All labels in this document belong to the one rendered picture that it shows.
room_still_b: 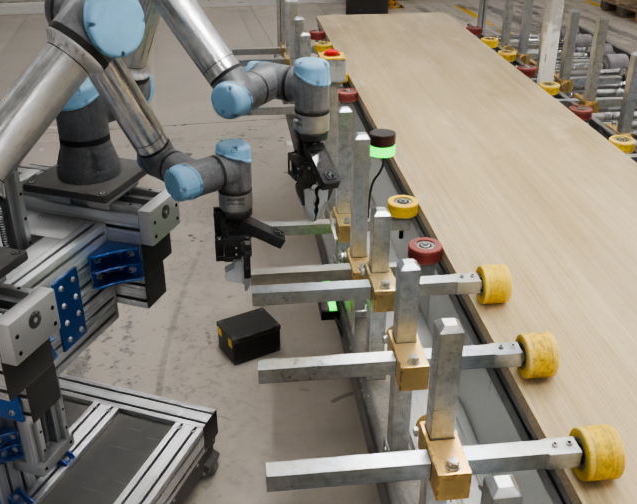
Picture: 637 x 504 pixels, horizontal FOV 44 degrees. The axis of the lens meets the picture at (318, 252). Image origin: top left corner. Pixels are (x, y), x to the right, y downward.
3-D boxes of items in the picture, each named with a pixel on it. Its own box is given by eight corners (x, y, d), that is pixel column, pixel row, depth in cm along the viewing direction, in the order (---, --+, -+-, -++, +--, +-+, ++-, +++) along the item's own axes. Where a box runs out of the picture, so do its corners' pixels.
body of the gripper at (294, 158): (316, 171, 181) (317, 121, 176) (333, 184, 175) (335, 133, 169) (286, 176, 178) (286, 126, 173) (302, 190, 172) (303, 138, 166)
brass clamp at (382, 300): (370, 313, 155) (371, 291, 153) (359, 279, 167) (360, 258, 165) (401, 311, 156) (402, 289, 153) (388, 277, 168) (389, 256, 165)
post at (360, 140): (350, 320, 194) (354, 136, 172) (348, 312, 197) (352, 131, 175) (364, 319, 195) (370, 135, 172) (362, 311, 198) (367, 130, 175)
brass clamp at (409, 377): (396, 392, 133) (397, 368, 131) (381, 346, 145) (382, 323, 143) (431, 389, 134) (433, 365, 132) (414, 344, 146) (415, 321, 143)
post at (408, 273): (388, 481, 153) (400, 266, 130) (385, 468, 156) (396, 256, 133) (406, 479, 153) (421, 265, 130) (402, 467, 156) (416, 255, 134)
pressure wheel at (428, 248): (409, 294, 185) (412, 251, 180) (402, 277, 192) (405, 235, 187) (442, 292, 186) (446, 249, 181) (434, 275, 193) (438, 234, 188)
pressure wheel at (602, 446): (588, 431, 113) (565, 422, 121) (592, 487, 113) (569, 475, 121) (627, 428, 114) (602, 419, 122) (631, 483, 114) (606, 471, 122)
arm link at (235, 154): (204, 142, 167) (236, 133, 172) (207, 189, 172) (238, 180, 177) (226, 152, 161) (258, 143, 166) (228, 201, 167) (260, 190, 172)
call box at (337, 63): (320, 85, 216) (320, 57, 212) (317, 78, 222) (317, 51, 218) (345, 85, 217) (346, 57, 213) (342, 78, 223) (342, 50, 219)
